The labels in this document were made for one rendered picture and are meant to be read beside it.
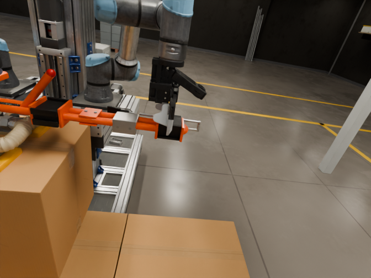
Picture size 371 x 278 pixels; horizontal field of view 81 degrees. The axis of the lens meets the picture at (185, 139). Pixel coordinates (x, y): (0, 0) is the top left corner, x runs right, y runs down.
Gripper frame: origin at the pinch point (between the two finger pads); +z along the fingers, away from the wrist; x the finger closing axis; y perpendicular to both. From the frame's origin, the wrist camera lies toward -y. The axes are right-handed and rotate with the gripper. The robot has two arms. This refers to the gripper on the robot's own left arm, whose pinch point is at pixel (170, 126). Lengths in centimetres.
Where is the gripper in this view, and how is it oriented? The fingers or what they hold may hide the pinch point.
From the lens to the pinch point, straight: 69.0
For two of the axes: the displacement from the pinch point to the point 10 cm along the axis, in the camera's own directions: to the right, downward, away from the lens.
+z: -1.6, 8.7, 4.8
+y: -9.9, -1.2, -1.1
